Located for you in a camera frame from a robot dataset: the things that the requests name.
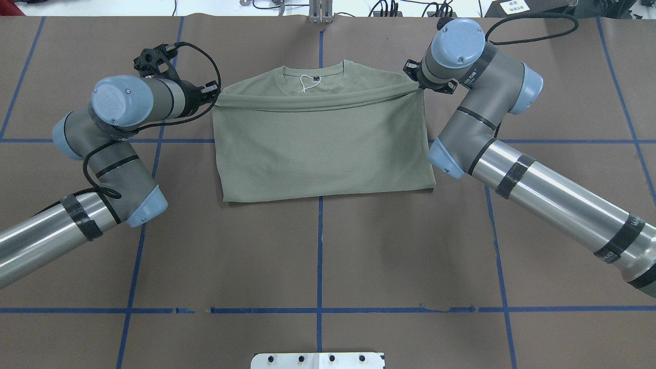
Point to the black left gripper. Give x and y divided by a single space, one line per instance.
194 97

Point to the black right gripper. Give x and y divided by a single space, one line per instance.
433 85

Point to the olive green long-sleeve shirt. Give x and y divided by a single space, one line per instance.
303 133

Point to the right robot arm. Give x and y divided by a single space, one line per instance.
578 109

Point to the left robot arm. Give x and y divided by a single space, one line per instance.
121 189

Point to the black box with label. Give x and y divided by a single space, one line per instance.
504 9

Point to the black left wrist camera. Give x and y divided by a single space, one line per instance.
156 62

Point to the grey aluminium frame post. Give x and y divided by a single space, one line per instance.
321 11

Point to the white metal base plate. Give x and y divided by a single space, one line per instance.
319 360

